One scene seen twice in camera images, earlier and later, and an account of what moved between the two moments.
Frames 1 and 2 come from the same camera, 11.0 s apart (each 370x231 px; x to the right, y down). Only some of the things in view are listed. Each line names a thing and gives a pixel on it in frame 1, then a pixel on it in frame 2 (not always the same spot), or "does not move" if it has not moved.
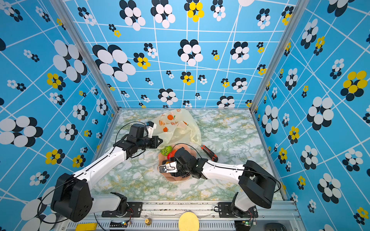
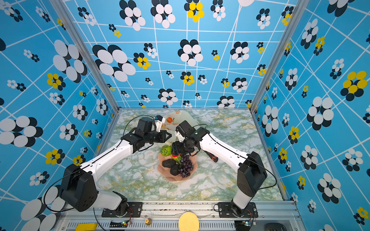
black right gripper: (177, 174) to (177, 150)
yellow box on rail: (86, 226) does not move
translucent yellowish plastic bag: (175, 127) does not move
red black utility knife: (209, 153) does not move
